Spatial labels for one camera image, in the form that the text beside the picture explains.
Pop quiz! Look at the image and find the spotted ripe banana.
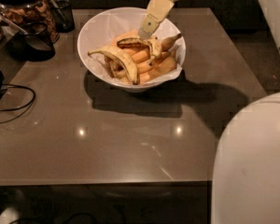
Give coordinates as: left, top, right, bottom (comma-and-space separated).
117, 36, 162, 64

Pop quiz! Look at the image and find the glass jar with snacks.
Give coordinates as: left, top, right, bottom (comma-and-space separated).
0, 0, 59, 43

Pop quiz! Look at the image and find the black mesh cup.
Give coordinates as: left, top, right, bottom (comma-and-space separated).
8, 22, 55, 62

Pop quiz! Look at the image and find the spotted banana front left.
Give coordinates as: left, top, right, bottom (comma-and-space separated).
88, 45, 140, 85

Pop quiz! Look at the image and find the orange banana long middle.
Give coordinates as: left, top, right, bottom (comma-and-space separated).
123, 34, 182, 63

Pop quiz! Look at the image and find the black cable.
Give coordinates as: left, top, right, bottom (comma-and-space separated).
0, 83, 37, 125

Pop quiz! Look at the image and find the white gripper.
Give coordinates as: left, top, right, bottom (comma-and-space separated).
138, 0, 179, 39

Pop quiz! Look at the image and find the white bowl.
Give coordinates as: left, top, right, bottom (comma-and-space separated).
77, 7, 186, 92

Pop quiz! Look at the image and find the orange banana lower middle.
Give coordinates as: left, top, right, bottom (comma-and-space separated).
137, 51, 171, 74

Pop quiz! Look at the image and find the black mesh pen holder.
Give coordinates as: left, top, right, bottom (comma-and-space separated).
50, 1, 75, 33

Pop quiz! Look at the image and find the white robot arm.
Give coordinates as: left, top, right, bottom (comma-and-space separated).
138, 0, 280, 224

